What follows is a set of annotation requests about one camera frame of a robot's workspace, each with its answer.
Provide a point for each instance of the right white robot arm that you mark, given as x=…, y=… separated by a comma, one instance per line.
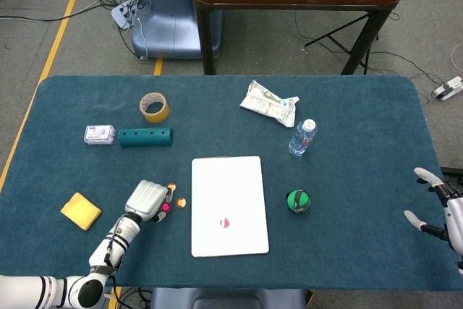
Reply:
x=460, y=267

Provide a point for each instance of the small white purple box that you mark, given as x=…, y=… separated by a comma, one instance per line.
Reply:
x=99, y=135

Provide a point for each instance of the black equipment case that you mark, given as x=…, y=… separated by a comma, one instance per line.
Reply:
x=455, y=171

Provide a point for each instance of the white snack bag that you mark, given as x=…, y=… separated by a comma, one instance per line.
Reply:
x=269, y=102

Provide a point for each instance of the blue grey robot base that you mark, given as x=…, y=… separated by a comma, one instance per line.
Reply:
x=228, y=300

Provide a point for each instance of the white power strip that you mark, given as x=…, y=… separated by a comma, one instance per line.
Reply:
x=121, y=14
x=448, y=88

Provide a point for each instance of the clear water bottle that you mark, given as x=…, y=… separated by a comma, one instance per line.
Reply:
x=302, y=138

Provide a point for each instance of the pink token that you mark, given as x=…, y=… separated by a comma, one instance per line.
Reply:
x=165, y=207
x=225, y=223

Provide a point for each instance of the yellow sponge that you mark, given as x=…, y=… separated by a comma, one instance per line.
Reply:
x=81, y=211

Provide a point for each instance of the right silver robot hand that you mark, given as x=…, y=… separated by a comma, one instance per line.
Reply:
x=455, y=222

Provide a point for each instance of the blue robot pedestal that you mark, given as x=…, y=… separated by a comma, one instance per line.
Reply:
x=162, y=16

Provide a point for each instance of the teal cylinder block with holes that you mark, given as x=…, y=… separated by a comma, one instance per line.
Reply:
x=145, y=137

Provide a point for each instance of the white magnetic board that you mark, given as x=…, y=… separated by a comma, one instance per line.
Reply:
x=229, y=186

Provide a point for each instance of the orange token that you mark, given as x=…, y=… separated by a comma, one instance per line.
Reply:
x=172, y=187
x=181, y=202

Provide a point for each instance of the blue felt table cover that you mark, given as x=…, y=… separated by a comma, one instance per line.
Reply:
x=108, y=164

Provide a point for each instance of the yellow tape roll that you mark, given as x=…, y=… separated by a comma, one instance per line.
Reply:
x=156, y=115

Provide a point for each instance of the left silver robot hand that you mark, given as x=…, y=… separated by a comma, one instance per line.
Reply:
x=146, y=200

